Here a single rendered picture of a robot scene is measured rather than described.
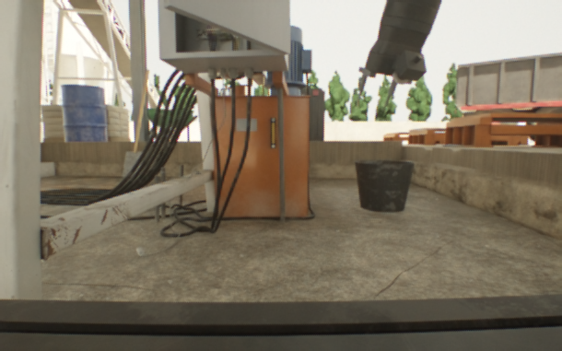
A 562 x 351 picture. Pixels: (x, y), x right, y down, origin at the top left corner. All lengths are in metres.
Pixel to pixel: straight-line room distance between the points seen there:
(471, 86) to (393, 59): 8.50
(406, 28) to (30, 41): 0.60
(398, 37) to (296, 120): 1.01
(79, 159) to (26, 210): 3.54
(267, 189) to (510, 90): 8.02
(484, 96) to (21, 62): 8.84
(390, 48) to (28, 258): 0.65
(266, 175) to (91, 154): 2.91
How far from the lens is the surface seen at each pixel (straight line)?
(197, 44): 1.21
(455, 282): 0.97
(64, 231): 0.66
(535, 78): 8.97
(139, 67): 5.89
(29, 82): 0.65
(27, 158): 0.62
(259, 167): 1.43
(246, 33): 0.79
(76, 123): 5.08
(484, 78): 9.04
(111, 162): 3.90
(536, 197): 1.67
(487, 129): 3.03
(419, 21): 0.48
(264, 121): 1.43
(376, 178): 1.63
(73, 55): 14.04
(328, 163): 3.18
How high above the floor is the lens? 0.39
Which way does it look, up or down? 7 degrees down
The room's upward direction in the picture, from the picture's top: straight up
